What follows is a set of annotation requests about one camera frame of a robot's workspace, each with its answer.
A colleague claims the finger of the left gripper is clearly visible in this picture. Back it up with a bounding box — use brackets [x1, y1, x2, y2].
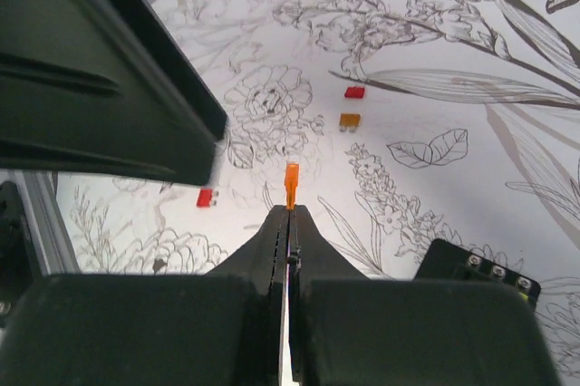
[1, 0, 227, 186]

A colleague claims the orange blade fuse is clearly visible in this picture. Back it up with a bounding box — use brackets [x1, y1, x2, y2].
[285, 163, 300, 210]

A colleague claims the red blade fuse front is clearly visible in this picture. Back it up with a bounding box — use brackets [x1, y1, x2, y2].
[196, 188, 218, 208]

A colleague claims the amber blade fuse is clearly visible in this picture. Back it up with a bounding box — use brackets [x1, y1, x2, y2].
[339, 113, 362, 132]

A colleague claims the floral printed table mat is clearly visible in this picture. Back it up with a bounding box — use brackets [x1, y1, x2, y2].
[57, 0, 579, 385]

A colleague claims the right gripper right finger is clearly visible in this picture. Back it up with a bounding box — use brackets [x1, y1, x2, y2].
[288, 206, 560, 385]

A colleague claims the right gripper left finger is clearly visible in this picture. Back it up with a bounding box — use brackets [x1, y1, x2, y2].
[1, 206, 289, 385]

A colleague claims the black fuse box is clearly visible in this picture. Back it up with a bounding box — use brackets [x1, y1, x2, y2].
[414, 238, 541, 310]

